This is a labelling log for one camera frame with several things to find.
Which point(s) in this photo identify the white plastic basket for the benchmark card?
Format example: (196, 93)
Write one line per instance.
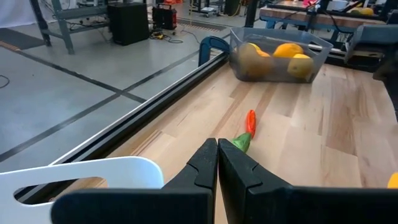
(124, 171)

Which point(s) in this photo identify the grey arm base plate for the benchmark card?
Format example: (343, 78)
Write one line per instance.
(370, 35)

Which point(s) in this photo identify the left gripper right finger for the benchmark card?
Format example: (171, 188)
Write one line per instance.
(295, 205)

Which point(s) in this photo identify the green pepper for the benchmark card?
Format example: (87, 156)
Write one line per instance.
(242, 141)

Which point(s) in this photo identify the black floor mat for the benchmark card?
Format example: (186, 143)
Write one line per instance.
(18, 39)

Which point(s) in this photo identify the black speaker box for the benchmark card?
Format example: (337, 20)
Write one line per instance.
(127, 23)

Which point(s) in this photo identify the dark table clamp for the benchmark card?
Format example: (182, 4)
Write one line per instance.
(206, 46)

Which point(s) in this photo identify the black aluminium table frame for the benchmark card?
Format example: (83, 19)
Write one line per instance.
(140, 119)

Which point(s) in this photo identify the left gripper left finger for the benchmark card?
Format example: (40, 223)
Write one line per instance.
(155, 205)

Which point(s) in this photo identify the grey metal table legs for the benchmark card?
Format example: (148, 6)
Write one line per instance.
(63, 34)

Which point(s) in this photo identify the grey translucent plastic basket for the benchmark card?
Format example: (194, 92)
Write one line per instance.
(242, 37)

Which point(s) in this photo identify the wooden background workbench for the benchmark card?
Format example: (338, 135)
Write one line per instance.
(311, 18)

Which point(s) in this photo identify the red black equipment case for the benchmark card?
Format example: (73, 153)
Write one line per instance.
(164, 18)

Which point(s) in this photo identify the yellow fruit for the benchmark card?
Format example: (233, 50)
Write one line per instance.
(367, 12)

